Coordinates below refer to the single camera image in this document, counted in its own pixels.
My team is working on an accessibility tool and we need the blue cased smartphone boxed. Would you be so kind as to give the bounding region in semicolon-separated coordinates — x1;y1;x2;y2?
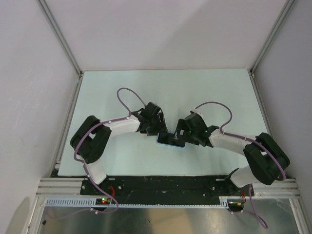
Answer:
157;132;185;148

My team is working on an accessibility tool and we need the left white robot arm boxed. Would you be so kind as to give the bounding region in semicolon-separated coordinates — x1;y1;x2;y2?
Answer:
70;102;167;195

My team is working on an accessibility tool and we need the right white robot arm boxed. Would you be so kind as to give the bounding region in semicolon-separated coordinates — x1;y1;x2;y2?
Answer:
176;111;290;195

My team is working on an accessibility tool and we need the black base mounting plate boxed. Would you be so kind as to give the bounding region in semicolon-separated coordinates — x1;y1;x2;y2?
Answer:
80;175;254;205

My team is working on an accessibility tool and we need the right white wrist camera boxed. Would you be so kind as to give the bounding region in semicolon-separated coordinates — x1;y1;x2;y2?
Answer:
191;109;204;118

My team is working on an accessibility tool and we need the white slotted cable duct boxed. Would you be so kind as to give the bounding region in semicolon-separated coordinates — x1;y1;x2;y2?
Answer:
45;196;231;209

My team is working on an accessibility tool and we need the aluminium front frame rail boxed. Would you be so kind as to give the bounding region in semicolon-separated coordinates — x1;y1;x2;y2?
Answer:
36;178;301;199

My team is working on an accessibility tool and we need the right aluminium frame post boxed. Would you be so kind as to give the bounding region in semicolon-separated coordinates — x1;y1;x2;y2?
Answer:
249;0;297;78

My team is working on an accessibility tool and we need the aluminium frame post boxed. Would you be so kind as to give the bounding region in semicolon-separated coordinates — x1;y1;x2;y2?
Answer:
36;0;83;78
249;0;297;78

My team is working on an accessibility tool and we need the left aluminium frame post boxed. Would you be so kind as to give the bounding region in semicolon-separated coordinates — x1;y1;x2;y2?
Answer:
36;0;83;78

